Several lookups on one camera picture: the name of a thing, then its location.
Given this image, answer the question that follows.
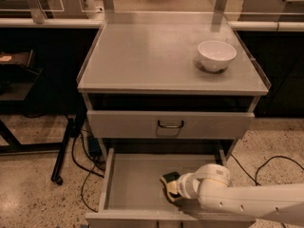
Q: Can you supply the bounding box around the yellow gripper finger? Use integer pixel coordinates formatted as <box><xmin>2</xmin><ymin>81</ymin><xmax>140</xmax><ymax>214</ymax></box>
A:
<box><xmin>161</xmin><ymin>180</ymin><xmax>181</xmax><ymax>202</ymax></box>

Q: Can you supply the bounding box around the green and yellow sponge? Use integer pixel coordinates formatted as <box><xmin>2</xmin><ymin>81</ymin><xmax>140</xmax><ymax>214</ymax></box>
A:
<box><xmin>161</xmin><ymin>172</ymin><xmax>181</xmax><ymax>193</ymax></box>

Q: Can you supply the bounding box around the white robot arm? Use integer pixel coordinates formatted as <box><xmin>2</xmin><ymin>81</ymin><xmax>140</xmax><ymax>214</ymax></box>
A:
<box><xmin>161</xmin><ymin>163</ymin><xmax>304</xmax><ymax>226</ymax></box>

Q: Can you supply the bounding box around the open grey middle drawer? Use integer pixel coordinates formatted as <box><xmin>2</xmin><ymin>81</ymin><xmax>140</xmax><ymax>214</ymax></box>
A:
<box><xmin>85</xmin><ymin>149</ymin><xmax>255</xmax><ymax>228</ymax></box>

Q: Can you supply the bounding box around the closed grey upper drawer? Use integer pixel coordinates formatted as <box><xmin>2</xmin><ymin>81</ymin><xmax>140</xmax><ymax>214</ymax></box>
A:
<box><xmin>87</xmin><ymin>110</ymin><xmax>254</xmax><ymax>140</ymax></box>

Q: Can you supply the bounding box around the grey drawer cabinet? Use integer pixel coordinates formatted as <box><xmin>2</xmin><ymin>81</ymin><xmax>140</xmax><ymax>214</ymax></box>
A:
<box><xmin>76</xmin><ymin>0</ymin><xmax>272</xmax><ymax>228</ymax></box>

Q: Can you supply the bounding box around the white ceramic bowl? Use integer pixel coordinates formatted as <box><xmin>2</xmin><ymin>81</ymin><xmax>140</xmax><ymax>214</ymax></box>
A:
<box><xmin>198</xmin><ymin>41</ymin><xmax>237</xmax><ymax>72</ymax></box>

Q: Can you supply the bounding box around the black drawer handle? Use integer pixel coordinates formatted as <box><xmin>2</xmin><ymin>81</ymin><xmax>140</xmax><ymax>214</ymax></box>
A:
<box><xmin>158</xmin><ymin>121</ymin><xmax>184</xmax><ymax>129</ymax></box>

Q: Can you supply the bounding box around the black floor cable left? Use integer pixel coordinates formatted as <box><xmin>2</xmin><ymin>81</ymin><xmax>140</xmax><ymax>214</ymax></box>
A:
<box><xmin>70</xmin><ymin>128</ymin><xmax>106</xmax><ymax>213</ymax></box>

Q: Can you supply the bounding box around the black table frame left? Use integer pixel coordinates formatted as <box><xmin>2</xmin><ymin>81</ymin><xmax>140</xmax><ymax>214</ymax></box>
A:
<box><xmin>0</xmin><ymin>50</ymin><xmax>73</xmax><ymax>185</ymax></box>

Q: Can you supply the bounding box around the white horizontal rail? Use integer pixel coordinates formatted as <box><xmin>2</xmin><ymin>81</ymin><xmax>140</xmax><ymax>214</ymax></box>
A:
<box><xmin>0</xmin><ymin>17</ymin><xmax>304</xmax><ymax>32</ymax></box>

